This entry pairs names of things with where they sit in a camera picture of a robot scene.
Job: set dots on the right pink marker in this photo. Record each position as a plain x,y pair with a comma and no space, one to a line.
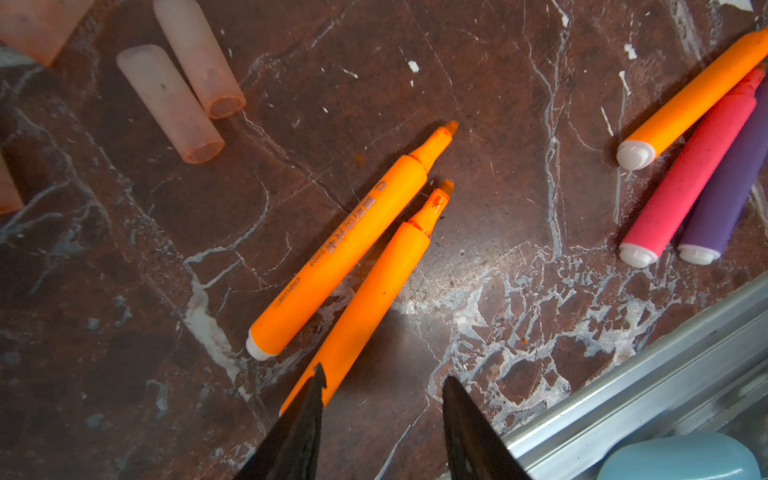
670,203

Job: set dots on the upper left orange marker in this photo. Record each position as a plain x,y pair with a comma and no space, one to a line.
292,308

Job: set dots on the lower left orange marker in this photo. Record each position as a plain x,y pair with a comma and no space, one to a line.
349,336

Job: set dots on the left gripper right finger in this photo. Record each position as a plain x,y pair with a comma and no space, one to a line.
474,449

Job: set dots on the translucent pen cap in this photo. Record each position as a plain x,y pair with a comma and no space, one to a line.
10,198
40,29
193,42
165,93

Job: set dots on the right orange marker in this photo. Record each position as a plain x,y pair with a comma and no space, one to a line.
734,70

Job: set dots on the purple marker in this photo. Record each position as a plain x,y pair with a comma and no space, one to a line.
721,203

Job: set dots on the aluminium front rail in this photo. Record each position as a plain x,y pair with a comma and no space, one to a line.
709,375

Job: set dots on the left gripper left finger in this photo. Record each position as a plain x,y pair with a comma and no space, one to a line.
291,448

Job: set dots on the orange marker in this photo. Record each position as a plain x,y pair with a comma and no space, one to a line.
292,308
349,336
734,70

